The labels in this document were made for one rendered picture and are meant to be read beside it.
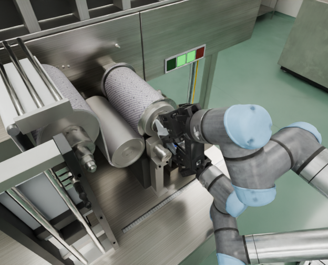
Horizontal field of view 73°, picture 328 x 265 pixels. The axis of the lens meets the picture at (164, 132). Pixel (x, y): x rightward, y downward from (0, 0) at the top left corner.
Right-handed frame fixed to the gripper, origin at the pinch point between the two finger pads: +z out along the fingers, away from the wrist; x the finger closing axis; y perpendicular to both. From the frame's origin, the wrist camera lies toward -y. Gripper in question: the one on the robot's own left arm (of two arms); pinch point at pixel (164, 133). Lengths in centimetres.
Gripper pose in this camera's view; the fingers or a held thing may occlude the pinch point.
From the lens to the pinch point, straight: 68.1
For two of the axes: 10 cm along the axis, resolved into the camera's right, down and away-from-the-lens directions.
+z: -4.6, -0.2, 8.9
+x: -8.0, 4.4, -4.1
